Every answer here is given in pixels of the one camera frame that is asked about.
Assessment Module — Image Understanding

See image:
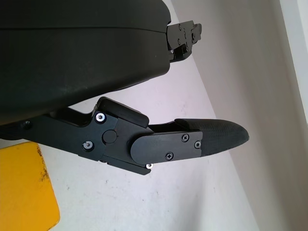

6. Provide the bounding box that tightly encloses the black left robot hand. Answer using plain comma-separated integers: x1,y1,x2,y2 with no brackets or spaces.
0,0,250,177

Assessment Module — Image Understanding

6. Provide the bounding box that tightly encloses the yellow wooden block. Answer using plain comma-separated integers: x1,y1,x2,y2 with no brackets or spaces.
0,141,61,231

